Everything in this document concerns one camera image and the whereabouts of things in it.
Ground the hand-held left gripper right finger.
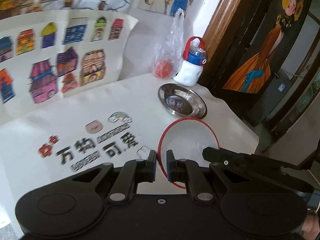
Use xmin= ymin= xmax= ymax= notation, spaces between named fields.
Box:
xmin=166 ymin=150 xmax=258 ymax=202

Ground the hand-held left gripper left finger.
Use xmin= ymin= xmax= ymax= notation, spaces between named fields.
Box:
xmin=65 ymin=150 xmax=157 ymax=203

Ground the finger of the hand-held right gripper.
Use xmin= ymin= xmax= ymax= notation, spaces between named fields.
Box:
xmin=202 ymin=147 xmax=313 ymax=188

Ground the plain white bowl red rim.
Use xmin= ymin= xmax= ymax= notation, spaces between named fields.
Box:
xmin=157 ymin=118 xmax=220 ymax=189

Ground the steel plate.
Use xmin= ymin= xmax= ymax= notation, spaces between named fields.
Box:
xmin=157 ymin=82 xmax=208 ymax=118

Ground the grey appliance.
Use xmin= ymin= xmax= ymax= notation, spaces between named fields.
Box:
xmin=260 ymin=67 xmax=298 ymax=120

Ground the white bottle blue lid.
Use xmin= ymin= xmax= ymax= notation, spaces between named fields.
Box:
xmin=172 ymin=36 xmax=208 ymax=87

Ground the red round object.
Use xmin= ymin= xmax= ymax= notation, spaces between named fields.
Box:
xmin=154 ymin=59 xmax=174 ymax=78

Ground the poster of orange dress figure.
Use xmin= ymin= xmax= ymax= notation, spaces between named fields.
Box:
xmin=222 ymin=0 xmax=307 ymax=94

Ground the dark wooden door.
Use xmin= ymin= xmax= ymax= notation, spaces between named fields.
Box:
xmin=200 ymin=0 xmax=320 ymax=153

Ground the clear plastic bag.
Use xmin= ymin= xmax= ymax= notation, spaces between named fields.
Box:
xmin=152 ymin=7 xmax=187 ymax=79

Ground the paper drawing of houses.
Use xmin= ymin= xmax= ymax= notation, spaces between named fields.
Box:
xmin=0 ymin=9 xmax=139 ymax=125

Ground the wooden door frame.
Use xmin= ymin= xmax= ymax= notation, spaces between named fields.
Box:
xmin=197 ymin=0 xmax=273 ymax=85

